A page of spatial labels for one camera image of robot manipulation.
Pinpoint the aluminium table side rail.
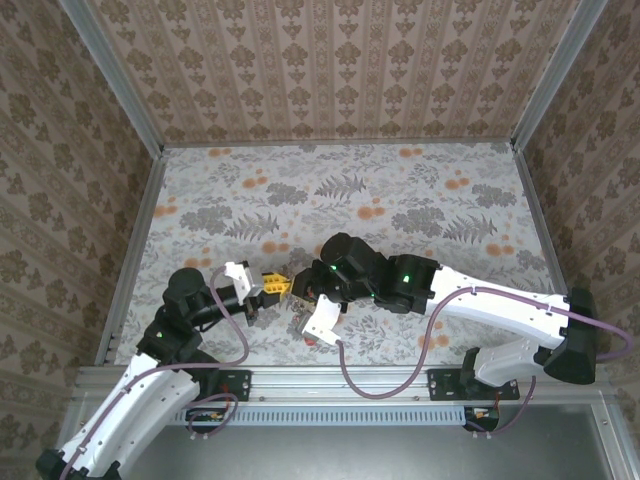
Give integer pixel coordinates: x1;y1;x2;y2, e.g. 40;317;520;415
94;149;169;369
512;147;571;296

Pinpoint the grey metal panel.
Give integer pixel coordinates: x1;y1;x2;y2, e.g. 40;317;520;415
122;424;616;480

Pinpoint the aluminium frame post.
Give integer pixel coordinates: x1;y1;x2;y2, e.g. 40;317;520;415
510;0;611;151
57;0;166;156

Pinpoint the small circuit board with wires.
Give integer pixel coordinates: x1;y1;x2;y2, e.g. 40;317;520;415
463;405;503;432
187;407;234;435

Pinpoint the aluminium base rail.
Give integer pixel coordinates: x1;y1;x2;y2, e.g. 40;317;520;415
74;366;619;406

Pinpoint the grey slotted cable duct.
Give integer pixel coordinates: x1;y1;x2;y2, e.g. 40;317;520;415
172;403;469;427

